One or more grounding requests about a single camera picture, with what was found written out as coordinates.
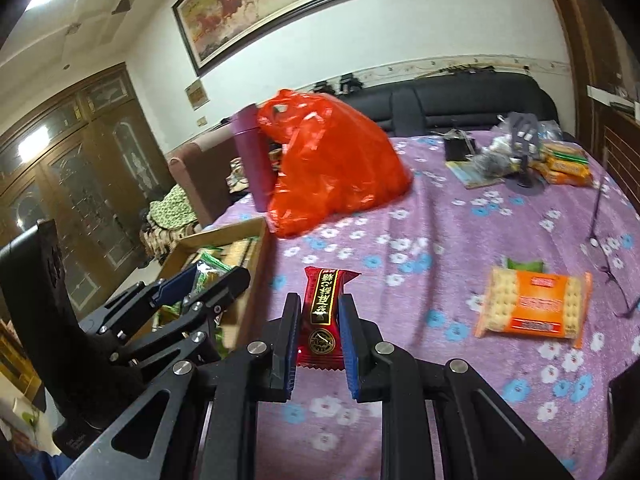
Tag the purple floral tablecloth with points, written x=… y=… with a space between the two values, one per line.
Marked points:
x=425 y=260

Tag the wooden door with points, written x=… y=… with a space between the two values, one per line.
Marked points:
x=575 y=35

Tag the black sofa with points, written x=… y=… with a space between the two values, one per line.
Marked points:
x=450 y=105

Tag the cracker packet green edge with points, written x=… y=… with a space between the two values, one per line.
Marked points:
x=240 y=252

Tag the red candy packet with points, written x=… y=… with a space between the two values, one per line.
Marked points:
x=322 y=310

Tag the small black box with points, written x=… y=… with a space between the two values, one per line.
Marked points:
x=456 y=149

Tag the framed painting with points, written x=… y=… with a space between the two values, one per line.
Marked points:
x=260 y=5

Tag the white flat box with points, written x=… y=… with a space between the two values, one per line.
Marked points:
x=607 y=94

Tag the wooden glass door wardrobe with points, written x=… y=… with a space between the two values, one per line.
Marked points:
x=90 y=170

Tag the cardboard box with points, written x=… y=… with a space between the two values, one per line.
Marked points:
x=255 y=270

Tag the yellow cracker packet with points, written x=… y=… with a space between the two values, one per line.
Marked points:
x=562 y=172
x=565 y=152

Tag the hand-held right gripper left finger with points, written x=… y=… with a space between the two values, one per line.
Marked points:
x=289 y=360

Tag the light green snack packet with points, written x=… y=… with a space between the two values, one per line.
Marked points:
x=210 y=267

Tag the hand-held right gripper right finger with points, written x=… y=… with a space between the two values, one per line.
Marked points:
x=350 y=355

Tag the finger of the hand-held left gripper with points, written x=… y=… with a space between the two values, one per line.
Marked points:
x=220 y=287
x=175 y=282

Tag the floral cushion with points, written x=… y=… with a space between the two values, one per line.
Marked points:
x=170 y=210

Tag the dark flat panel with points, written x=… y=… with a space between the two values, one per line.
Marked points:
x=627 y=420

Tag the small wall plaque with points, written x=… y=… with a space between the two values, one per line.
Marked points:
x=196 y=93

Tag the thin book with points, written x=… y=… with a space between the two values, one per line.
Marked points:
x=470 y=174

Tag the purple thermos bottle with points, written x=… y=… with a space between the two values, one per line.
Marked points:
x=250 y=160

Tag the clear plastic bag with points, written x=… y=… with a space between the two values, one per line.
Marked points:
x=492 y=160

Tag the orange cracker packet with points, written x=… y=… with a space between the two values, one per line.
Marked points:
x=540 y=310

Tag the red plastic bag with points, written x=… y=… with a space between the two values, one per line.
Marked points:
x=340 y=170

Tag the wooden low cabinet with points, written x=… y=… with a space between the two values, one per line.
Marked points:
x=620 y=145

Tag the brown armchair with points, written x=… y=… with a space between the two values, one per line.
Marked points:
x=192 y=180

